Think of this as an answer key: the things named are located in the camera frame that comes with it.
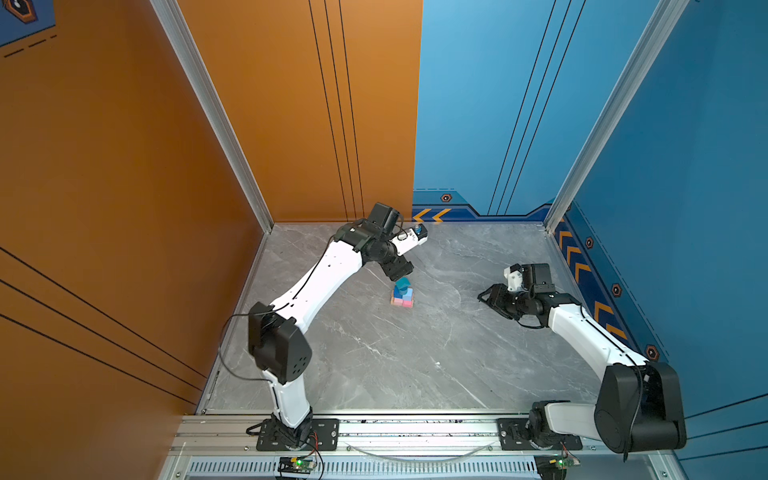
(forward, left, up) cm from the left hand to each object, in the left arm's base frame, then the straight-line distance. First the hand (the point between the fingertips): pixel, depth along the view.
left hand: (401, 254), depth 83 cm
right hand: (-7, -24, -11) cm, 27 cm away
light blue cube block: (-3, -3, -17) cm, 17 cm away
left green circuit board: (-47, +24, -23) cm, 58 cm away
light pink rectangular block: (-4, +1, -20) cm, 20 cm away
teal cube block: (-3, -1, -10) cm, 10 cm away
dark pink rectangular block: (-4, -2, -19) cm, 20 cm away
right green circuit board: (-45, -38, -21) cm, 63 cm away
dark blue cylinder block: (-3, -1, -14) cm, 14 cm away
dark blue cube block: (-3, +1, -16) cm, 16 cm away
